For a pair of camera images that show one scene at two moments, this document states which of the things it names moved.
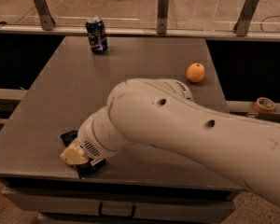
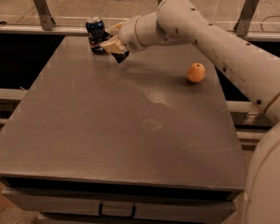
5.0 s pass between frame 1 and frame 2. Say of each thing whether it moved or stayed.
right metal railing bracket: stayed
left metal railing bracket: stayed
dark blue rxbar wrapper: moved
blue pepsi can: stayed
